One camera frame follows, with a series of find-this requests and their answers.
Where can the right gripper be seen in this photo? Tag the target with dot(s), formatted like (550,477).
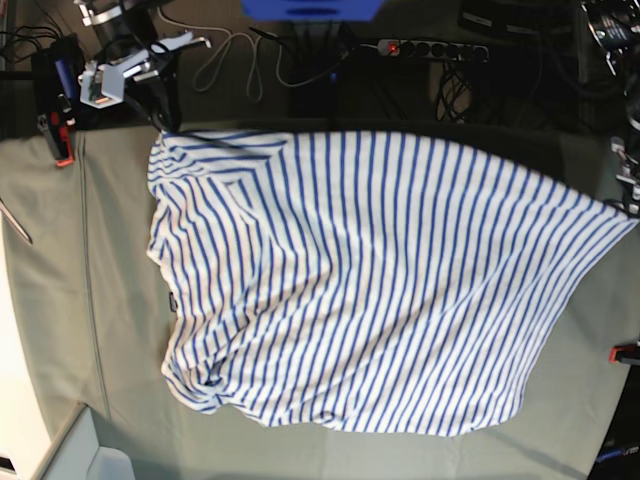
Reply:
(102,85)

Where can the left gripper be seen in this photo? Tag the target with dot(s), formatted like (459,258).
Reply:
(627,173)

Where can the blue white striped t-shirt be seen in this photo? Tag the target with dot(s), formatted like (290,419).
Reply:
(371,282)

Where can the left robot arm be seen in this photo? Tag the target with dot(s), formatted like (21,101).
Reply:
(615,28)

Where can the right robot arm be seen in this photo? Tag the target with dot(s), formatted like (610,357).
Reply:
(123,28)

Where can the red black clamp left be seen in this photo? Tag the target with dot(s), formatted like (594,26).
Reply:
(56,97)

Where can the red black clamp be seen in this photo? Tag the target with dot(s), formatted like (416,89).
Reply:
(56,97)
(627,354)

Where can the red black clamp right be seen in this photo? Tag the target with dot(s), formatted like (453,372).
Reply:
(627,354)

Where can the green table cloth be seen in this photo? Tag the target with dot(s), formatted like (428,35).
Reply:
(93,316)

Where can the white power strip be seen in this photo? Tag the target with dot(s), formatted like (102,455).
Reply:
(433,50)

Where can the white plastic bin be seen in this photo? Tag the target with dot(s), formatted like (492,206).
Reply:
(76,452)

